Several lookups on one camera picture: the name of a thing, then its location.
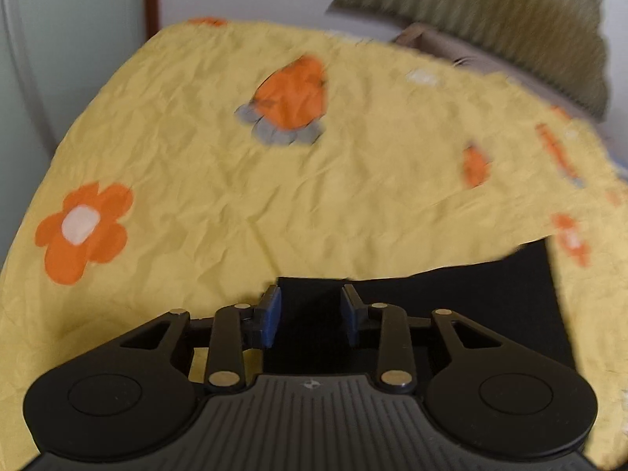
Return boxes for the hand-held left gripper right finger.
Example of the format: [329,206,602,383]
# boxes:
[340,283,497,393]

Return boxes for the black pants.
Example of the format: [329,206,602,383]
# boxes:
[262,239,579,374]

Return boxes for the brown crumpled cloth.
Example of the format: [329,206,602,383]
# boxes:
[394,22,435,50]

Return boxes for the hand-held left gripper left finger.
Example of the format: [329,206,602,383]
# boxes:
[119,284,284,392]

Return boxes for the yellow carrot print blanket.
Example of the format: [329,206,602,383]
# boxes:
[0,17,628,469]

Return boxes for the olive striped pillow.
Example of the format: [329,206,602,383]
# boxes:
[326,0,610,119]

